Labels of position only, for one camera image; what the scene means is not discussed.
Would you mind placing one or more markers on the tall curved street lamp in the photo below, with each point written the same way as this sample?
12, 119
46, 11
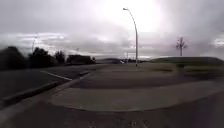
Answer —
136, 43

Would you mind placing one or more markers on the dark low building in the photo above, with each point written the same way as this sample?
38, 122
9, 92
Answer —
79, 59

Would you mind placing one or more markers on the grey stone kerb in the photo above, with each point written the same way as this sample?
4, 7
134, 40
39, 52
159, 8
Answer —
31, 90

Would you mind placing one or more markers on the bare thin tree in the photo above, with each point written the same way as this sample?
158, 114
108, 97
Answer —
181, 45

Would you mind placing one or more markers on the grassy mound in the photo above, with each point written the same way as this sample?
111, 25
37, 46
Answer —
190, 63

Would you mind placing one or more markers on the dark bushy trees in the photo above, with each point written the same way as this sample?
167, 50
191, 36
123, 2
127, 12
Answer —
36, 58

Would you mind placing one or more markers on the dark asphalt road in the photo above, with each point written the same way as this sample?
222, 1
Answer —
23, 80

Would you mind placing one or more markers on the grey paved path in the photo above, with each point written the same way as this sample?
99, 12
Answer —
126, 100

